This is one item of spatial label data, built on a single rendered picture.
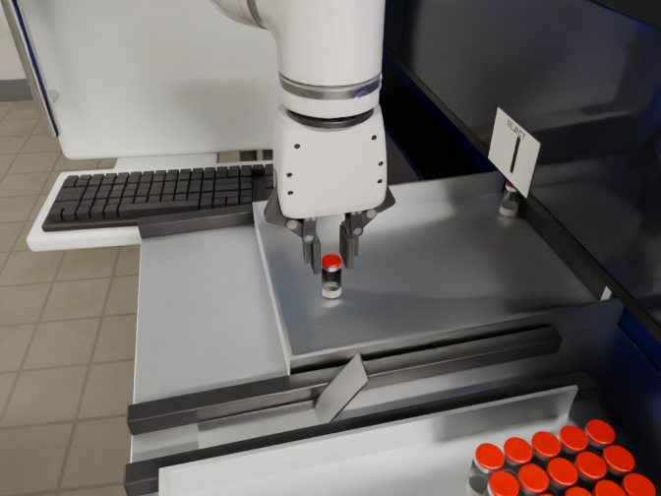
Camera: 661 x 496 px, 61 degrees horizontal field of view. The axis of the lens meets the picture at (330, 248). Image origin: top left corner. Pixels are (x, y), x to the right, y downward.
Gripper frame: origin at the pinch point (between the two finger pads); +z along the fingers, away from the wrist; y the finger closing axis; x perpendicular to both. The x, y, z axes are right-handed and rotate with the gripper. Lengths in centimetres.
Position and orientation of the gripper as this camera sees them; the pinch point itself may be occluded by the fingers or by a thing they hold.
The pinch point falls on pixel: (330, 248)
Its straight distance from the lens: 57.0
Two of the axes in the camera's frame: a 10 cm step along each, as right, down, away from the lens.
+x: 2.3, 5.9, -7.7
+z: 0.0, 7.9, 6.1
